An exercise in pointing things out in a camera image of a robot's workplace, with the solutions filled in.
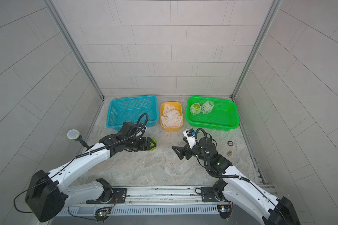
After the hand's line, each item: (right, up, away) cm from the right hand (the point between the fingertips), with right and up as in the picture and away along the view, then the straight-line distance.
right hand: (178, 145), depth 74 cm
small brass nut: (+31, -8, +10) cm, 34 cm away
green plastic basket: (+35, +14, +30) cm, 48 cm away
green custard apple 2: (+14, +21, +28) cm, 37 cm away
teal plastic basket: (-37, +18, +32) cm, 52 cm away
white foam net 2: (+21, +20, +26) cm, 39 cm away
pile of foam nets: (-5, +13, +22) cm, 26 cm away
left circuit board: (-35, -29, -11) cm, 47 cm away
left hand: (-13, -1, +3) cm, 14 cm away
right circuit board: (+23, -31, -6) cm, 39 cm away
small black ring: (+33, -4, +15) cm, 36 cm away
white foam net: (+13, +17, +25) cm, 33 cm away
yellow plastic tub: (0, +20, +31) cm, 37 cm away
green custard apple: (-14, +1, -2) cm, 14 cm away
